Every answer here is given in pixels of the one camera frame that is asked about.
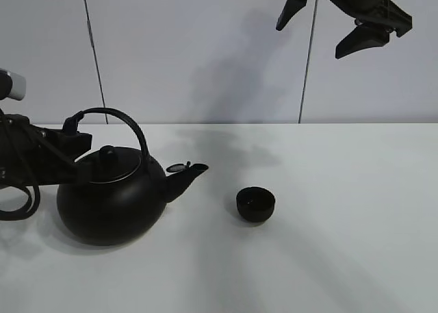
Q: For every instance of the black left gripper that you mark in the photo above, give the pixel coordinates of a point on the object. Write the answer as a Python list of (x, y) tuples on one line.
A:
[(33, 155)]

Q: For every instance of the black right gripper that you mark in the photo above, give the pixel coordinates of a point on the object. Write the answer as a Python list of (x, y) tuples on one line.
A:
[(374, 19)]

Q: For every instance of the black cast iron teapot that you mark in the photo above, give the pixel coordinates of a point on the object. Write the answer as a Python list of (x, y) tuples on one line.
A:
[(128, 193)]

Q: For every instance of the small black teacup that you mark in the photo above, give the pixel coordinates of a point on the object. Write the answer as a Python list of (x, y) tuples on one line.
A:
[(255, 204)]

